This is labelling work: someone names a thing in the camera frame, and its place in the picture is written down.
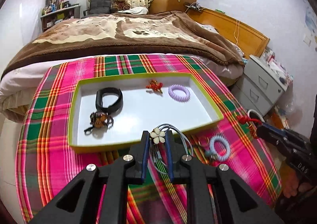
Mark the black white trash bin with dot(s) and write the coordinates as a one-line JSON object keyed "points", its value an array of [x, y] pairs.
{"points": [[255, 115]]}

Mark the grey bedside drawer cabinet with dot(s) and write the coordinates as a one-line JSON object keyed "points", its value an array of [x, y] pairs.
{"points": [[259, 88]]}

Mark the brown fleece blanket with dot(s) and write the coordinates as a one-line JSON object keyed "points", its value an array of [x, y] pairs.
{"points": [[167, 32]]}

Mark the dark grey chair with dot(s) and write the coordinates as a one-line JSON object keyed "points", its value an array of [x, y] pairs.
{"points": [[97, 7]]}

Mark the yellow-green shallow box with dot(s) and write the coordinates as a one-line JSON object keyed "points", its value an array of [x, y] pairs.
{"points": [[184, 103]]}

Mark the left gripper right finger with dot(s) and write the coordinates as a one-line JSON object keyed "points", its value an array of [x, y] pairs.
{"points": [[174, 151]]}

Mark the wooden headboard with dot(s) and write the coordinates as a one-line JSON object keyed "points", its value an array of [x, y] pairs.
{"points": [[247, 38]]}

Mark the pink plaid cloth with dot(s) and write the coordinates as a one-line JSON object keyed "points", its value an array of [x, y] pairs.
{"points": [[45, 163]]}

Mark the white pillow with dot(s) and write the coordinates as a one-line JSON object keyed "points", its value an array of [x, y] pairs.
{"points": [[135, 11]]}

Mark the right hand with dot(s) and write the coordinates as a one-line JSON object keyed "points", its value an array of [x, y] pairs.
{"points": [[292, 184]]}

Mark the cluttered wooden desk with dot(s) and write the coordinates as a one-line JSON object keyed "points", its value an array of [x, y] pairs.
{"points": [[57, 11]]}

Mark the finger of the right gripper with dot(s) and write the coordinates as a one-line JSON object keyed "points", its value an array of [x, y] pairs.
{"points": [[265, 130], [279, 142]]}

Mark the small red knot ornament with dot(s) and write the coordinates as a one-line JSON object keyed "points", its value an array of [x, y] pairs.
{"points": [[155, 86]]}

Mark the teddy bear with santa hat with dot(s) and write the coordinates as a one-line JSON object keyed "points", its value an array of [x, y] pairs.
{"points": [[119, 5]]}

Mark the red gold tassel ornament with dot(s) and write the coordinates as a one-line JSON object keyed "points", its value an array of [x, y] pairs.
{"points": [[252, 123]]}

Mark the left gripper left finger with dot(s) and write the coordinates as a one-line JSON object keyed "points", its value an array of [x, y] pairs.
{"points": [[140, 153]]}

